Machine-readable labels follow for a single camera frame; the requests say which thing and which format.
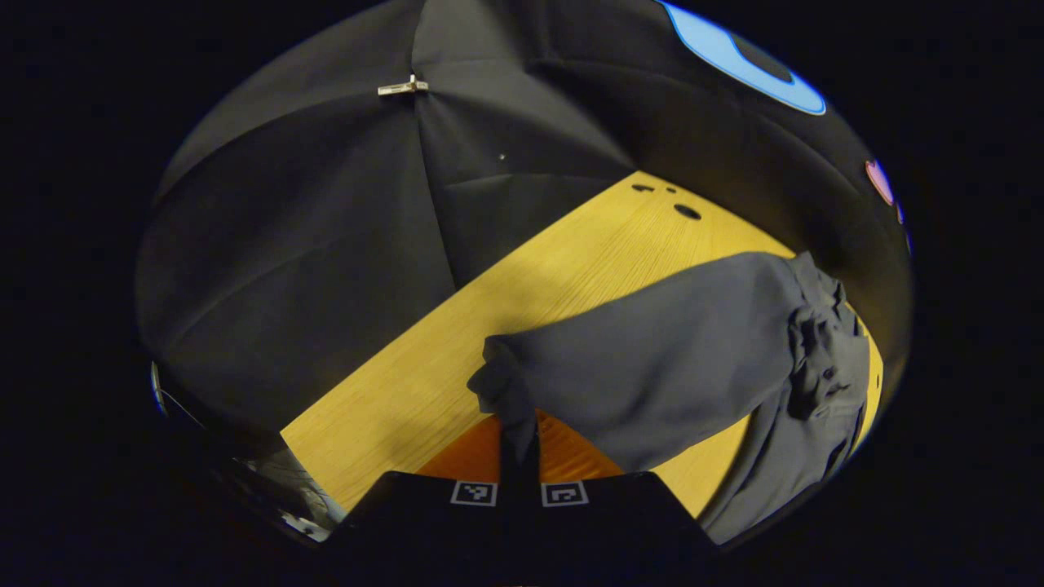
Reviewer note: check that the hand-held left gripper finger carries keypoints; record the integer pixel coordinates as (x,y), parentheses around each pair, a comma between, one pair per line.
(530,522)
(510,522)

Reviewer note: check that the silver metal clip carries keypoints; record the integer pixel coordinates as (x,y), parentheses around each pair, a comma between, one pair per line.
(402,86)

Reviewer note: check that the black backdrop cloth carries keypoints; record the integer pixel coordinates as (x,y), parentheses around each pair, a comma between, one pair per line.
(326,244)

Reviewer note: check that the grey long-sleeved shirt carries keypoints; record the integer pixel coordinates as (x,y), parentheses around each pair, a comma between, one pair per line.
(669,350)

